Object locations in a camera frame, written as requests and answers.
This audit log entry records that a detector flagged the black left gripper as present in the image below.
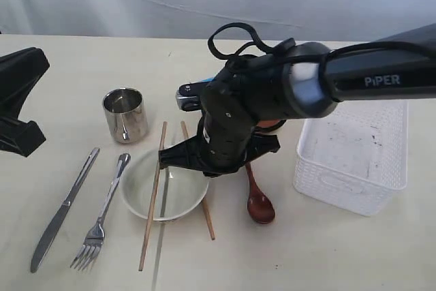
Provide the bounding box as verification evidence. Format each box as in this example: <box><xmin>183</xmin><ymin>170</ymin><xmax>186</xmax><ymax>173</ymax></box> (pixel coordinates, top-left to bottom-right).
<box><xmin>1</xmin><ymin>47</ymin><xmax>50</xmax><ymax>157</ymax></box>

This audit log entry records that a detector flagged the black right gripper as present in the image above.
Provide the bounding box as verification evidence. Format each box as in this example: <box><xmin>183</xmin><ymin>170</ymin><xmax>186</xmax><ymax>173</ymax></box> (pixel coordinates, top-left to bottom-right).
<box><xmin>159</xmin><ymin>114</ymin><xmax>280</xmax><ymax>178</ymax></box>

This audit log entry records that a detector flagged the pale green ceramic bowl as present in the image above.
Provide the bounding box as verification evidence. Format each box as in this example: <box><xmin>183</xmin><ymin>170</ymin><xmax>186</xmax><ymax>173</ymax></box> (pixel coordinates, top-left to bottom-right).
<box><xmin>121</xmin><ymin>149</ymin><xmax>209</xmax><ymax>222</ymax></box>

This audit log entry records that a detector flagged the dark brown wooden spoon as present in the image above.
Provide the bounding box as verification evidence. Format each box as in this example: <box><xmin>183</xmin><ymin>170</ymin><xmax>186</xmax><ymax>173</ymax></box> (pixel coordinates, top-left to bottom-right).
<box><xmin>245</xmin><ymin>163</ymin><xmax>275</xmax><ymax>224</ymax></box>

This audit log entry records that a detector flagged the light wooden chopstick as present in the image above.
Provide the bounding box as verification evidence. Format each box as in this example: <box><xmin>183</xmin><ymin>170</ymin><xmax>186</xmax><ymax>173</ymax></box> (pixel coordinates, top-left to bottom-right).
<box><xmin>138</xmin><ymin>121</ymin><xmax>168</xmax><ymax>272</ymax></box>

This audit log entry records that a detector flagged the dark brown wooden plate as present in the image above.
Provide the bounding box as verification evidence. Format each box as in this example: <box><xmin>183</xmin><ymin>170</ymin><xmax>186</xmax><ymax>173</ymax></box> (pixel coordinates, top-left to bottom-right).
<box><xmin>255</xmin><ymin>120</ymin><xmax>286</xmax><ymax>134</ymax></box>

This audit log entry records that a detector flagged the shiny steel cup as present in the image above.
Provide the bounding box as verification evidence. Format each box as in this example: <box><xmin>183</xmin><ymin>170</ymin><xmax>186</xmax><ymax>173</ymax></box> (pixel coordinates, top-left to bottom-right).
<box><xmin>102</xmin><ymin>87</ymin><xmax>149</xmax><ymax>144</ymax></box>

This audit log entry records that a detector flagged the blue-grey utensil handle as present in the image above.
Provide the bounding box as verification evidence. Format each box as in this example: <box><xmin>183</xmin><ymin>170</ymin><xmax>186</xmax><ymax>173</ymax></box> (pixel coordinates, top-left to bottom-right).
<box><xmin>69</xmin><ymin>153</ymin><xmax>131</xmax><ymax>271</ymax></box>

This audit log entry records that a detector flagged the white plastic perforated basket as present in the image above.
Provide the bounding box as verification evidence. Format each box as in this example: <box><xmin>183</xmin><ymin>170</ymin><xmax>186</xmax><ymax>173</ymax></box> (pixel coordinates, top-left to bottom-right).
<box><xmin>294</xmin><ymin>100</ymin><xmax>408</xmax><ymax>217</ymax></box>

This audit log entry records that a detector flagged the grey metal utensil handle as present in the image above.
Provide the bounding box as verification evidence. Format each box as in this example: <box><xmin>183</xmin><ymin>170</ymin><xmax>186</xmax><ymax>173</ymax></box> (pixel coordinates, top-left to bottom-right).
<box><xmin>30</xmin><ymin>147</ymin><xmax>100</xmax><ymax>273</ymax></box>

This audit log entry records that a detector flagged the dark wooden chopstick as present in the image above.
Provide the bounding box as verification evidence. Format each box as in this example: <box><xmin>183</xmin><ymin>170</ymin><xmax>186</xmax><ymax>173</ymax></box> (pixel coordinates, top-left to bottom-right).
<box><xmin>181</xmin><ymin>121</ymin><xmax>215</xmax><ymax>241</ymax></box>

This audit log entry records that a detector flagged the blue chips bag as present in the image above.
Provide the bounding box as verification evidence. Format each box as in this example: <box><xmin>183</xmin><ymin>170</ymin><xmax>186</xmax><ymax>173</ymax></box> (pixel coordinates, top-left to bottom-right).
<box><xmin>198</xmin><ymin>78</ymin><xmax>214</xmax><ymax>82</ymax></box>

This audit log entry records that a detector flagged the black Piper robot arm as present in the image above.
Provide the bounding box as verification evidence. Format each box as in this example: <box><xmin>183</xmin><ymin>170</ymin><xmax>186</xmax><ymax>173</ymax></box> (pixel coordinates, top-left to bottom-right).
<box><xmin>158</xmin><ymin>22</ymin><xmax>435</xmax><ymax>177</ymax></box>

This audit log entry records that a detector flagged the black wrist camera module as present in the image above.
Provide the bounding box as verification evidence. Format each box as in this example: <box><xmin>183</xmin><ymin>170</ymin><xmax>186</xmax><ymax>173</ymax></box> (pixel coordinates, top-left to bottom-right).
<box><xmin>176</xmin><ymin>82</ymin><xmax>208</xmax><ymax>112</ymax></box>

